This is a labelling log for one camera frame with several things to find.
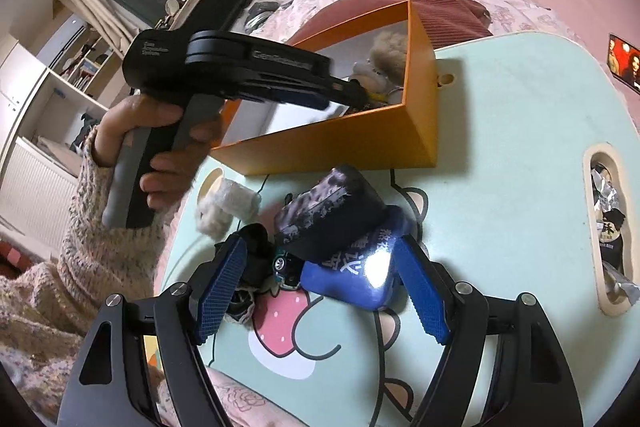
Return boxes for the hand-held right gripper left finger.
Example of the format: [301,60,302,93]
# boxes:
[57,237,248,427]

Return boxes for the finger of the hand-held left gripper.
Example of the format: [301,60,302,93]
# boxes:
[225,79,331,112]
[245,47,373,112]

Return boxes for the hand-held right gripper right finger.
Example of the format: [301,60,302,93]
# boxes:
[392,234,586,427]

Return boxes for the orange cardboard box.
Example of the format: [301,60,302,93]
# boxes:
[210,0,438,178]

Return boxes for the beige fluffy plush ball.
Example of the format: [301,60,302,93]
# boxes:
[350,31,408,108]

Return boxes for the green toy car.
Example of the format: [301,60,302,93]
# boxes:
[272,249,303,293]

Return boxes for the blue snack packet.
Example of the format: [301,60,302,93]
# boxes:
[300,204,418,310]

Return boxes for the dark speckled case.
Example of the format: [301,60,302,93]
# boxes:
[272,164,388,260]

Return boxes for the person's left forearm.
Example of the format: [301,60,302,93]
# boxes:
[0,129,176,358]

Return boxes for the person's left hand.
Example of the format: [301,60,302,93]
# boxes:
[95,94,223,212]

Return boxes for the black cloth item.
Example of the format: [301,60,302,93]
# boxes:
[235,223,277,295]

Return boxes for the beige curtain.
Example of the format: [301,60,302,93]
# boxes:
[54,0,143,50]

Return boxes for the white fluffy cotton wad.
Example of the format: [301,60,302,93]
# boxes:
[195,179,261,238]

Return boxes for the pink floral pajama pants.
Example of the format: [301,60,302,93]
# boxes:
[150,364,301,427]

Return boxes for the white shelf unit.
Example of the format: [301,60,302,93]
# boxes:
[0,22,118,248]

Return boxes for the maroon ribbed cloth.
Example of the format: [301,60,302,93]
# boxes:
[295,0,491,42]

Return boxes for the black packet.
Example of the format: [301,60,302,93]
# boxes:
[597,212,626,268]

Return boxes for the silver foil wrapper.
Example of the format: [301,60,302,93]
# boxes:
[591,163,626,214]
[604,263,640,304]

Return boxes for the photo card on bed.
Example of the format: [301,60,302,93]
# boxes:
[607,34,640,95]

